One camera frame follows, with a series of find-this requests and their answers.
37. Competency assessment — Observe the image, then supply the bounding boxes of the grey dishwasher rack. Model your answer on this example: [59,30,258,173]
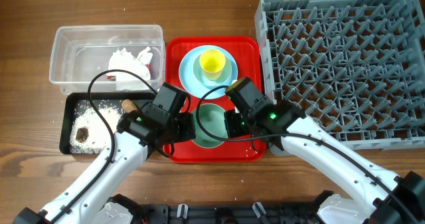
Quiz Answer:
[254,0,424,150]

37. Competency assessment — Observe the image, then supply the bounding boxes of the yellow plastic cup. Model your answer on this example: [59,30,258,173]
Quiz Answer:
[199,49,226,80]

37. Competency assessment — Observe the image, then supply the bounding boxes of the white paper napkin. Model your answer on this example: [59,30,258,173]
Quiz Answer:
[107,47,153,90]

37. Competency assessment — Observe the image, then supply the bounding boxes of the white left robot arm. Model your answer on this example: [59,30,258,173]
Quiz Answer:
[14,103,195,223]

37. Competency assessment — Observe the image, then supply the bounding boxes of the mint green bowl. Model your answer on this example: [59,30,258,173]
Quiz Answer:
[192,103,228,149]

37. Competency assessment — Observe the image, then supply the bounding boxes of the white rice pile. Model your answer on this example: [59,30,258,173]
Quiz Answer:
[69,100,124,154]

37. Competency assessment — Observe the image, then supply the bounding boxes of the red snack wrapper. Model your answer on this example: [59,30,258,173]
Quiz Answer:
[107,62,151,82]

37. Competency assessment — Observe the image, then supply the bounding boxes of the black plastic bin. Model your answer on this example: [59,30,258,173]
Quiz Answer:
[59,92,154,154]

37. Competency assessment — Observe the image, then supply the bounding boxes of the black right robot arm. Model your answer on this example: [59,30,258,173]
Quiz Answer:
[230,98,424,223]

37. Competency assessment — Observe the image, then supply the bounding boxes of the small light blue bowl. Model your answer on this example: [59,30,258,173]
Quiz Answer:
[193,55,232,88]

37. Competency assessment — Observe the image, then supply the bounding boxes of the light blue plate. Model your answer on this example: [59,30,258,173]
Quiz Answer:
[179,45,238,98]

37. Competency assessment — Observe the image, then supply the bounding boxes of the dark brown food chunk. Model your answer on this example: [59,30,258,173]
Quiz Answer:
[76,127,89,143]

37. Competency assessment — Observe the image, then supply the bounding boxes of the red plastic tray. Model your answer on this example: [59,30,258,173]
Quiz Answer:
[165,36,266,164]

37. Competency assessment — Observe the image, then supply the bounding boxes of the clear plastic bin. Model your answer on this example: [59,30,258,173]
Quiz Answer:
[49,25,166,94]

